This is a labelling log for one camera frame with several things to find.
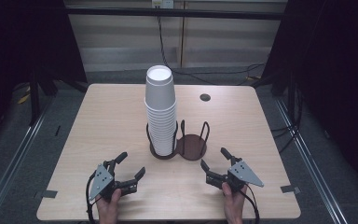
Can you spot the black curtain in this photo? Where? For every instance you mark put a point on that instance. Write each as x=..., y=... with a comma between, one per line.
x=335, y=77
x=18, y=40

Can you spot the grey tape strip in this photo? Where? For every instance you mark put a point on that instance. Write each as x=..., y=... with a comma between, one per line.
x=46, y=194
x=290, y=189

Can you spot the metal floor rail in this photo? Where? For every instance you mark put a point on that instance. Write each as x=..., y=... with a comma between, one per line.
x=15, y=161
x=310, y=161

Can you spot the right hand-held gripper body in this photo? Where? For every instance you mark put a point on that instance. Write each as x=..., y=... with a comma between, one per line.
x=244, y=174

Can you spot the stack of white paper cups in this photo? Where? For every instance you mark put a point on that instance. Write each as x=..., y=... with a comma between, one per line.
x=162, y=133

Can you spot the dark metal cup holder rack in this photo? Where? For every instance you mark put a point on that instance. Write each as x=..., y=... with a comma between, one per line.
x=192, y=147

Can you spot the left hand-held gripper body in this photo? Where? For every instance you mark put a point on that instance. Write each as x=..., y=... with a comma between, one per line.
x=101, y=180

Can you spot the round dark table grommet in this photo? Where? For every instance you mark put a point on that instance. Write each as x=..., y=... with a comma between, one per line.
x=205, y=97

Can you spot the person's right hand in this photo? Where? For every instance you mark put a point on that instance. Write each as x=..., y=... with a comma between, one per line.
x=234, y=203

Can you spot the person's left hand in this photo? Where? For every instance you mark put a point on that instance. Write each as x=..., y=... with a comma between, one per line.
x=108, y=210

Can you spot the white wall outlet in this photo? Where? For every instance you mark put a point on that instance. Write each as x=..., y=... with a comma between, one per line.
x=163, y=3

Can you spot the black metal stand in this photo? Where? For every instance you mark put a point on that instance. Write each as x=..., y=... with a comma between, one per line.
x=34, y=99

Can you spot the black horizontal bar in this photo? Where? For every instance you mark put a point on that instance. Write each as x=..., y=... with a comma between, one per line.
x=174, y=13

